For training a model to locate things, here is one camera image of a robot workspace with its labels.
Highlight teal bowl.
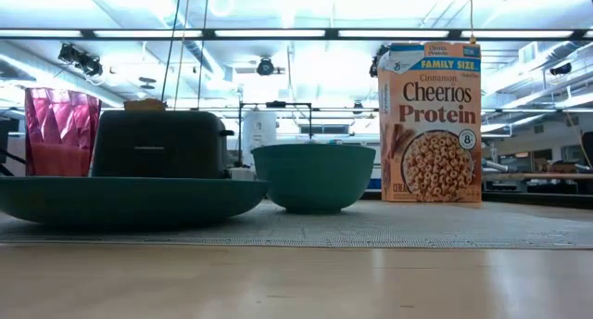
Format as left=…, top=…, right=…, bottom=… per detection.
left=251, top=143, right=377, bottom=214

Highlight orange Cheerios Protein cereal box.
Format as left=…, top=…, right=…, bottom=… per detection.
left=377, top=42, right=483, bottom=204

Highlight brown bread slice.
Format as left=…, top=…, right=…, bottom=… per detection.
left=123, top=98, right=167, bottom=112

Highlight teal plate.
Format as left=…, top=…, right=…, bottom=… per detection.
left=0, top=175, right=270, bottom=227

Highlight pink faceted plastic tumbler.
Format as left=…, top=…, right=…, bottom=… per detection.
left=24, top=87, right=102, bottom=178

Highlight white cylindrical tank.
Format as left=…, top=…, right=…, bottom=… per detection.
left=240, top=108, right=278, bottom=170

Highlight black two-slot toaster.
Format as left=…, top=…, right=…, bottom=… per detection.
left=91, top=109, right=235, bottom=180

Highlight grey woven placemat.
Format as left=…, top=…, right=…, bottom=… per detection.
left=0, top=198, right=593, bottom=249

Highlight black ceiling device cluster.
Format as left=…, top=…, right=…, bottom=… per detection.
left=57, top=43, right=104, bottom=78

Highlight background wooden table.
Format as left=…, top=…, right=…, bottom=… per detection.
left=481, top=172, right=593, bottom=182

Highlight black ceiling camera with cable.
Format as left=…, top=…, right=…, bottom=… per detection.
left=369, top=45, right=385, bottom=78

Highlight black aluminium rig frame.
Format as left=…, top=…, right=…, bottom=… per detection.
left=0, top=28, right=593, bottom=210

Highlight black hanging cable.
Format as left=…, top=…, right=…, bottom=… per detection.
left=160, top=0, right=183, bottom=102
left=196, top=0, right=210, bottom=110

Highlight tan hanging cable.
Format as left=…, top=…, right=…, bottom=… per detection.
left=173, top=0, right=192, bottom=110

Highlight yellow hanging cable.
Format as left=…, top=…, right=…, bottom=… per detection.
left=467, top=0, right=477, bottom=45

